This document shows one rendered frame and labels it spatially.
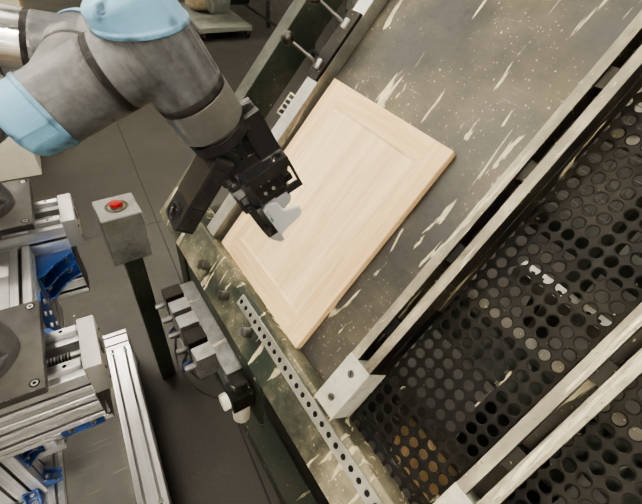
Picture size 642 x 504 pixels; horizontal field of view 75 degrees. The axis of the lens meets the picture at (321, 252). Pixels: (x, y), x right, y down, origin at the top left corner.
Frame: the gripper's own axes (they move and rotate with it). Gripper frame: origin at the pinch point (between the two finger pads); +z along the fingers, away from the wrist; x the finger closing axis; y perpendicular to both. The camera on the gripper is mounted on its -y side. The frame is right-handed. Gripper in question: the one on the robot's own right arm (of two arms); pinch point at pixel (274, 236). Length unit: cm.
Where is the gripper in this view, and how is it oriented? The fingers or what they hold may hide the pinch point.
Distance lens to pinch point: 62.4
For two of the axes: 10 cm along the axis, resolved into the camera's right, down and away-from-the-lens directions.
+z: 3.3, 5.2, 7.8
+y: 8.2, -5.7, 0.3
